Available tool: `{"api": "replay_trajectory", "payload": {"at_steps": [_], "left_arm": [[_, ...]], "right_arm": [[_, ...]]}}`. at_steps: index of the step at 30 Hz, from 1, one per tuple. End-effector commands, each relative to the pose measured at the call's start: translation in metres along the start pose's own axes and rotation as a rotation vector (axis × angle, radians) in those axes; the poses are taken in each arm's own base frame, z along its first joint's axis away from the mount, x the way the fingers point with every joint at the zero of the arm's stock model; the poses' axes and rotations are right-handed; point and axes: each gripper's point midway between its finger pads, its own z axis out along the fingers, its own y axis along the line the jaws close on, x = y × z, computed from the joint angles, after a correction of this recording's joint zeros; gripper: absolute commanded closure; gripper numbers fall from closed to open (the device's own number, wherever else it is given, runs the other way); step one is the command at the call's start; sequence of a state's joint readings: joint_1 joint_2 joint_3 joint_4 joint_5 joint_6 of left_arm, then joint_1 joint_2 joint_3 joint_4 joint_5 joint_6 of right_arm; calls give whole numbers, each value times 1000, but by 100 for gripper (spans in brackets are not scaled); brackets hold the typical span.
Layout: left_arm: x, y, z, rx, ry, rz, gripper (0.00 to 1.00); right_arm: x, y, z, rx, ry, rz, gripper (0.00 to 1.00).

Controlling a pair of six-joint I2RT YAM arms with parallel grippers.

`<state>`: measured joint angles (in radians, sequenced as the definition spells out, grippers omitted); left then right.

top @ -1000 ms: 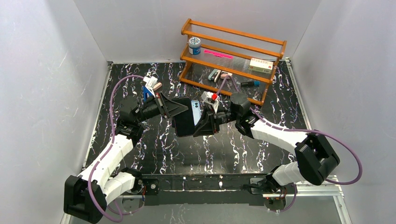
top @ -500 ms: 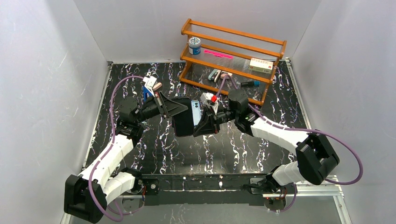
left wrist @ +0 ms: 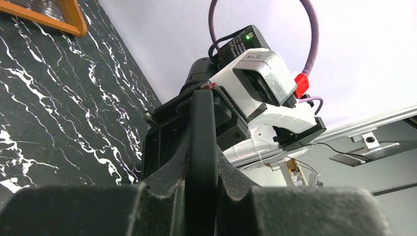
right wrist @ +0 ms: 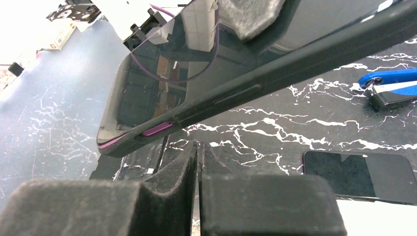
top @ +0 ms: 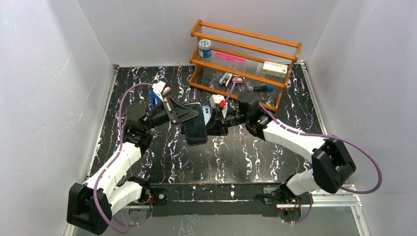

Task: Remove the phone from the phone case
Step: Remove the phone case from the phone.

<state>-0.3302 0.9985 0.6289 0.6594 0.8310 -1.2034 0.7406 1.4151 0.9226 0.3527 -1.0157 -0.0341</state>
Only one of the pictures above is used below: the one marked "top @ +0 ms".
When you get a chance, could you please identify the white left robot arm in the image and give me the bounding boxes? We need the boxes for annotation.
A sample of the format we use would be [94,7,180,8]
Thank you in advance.
[66,97,205,236]

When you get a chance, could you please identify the metal rail at wall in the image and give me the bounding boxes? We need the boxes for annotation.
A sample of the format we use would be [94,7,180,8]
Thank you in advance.
[299,60,372,236]

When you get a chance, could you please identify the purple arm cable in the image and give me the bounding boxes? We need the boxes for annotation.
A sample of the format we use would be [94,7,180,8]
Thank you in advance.
[92,83,155,235]
[225,75,383,225]

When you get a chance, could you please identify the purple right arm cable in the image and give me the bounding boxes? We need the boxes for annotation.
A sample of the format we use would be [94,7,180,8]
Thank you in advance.
[225,75,383,225]

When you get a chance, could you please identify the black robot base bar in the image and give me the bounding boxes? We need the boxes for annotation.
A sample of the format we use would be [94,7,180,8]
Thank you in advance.
[149,183,294,217]

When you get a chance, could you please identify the black and blue marker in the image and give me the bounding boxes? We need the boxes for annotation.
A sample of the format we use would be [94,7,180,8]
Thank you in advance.
[253,85,274,92]

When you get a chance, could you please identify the green and white box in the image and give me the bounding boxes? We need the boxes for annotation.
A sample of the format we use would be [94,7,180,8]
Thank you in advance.
[261,61,288,78]

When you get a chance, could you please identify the blue and black stapler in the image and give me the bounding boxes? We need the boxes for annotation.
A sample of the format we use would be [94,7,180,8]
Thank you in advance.
[150,91,161,109]

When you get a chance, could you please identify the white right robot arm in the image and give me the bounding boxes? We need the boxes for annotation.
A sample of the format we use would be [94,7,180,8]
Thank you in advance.
[206,90,357,203]

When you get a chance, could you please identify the blue jar with lid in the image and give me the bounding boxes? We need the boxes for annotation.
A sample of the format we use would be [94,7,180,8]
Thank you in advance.
[198,39,212,58]

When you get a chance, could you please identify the orange wooden shelf rack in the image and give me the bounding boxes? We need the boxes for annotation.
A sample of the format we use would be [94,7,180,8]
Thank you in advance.
[189,19,302,111]

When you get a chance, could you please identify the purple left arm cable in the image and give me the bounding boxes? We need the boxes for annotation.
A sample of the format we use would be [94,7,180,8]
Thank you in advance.
[92,83,155,235]

